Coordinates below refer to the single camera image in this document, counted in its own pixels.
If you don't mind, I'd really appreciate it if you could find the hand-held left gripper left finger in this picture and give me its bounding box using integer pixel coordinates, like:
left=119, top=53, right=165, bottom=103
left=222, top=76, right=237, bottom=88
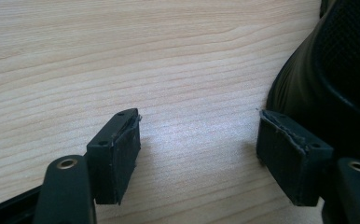
left=86, top=107, right=142, bottom=206

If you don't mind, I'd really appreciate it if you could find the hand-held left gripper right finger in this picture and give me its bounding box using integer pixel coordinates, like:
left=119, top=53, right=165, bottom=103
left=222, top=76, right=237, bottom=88
left=256, top=109, right=335, bottom=207

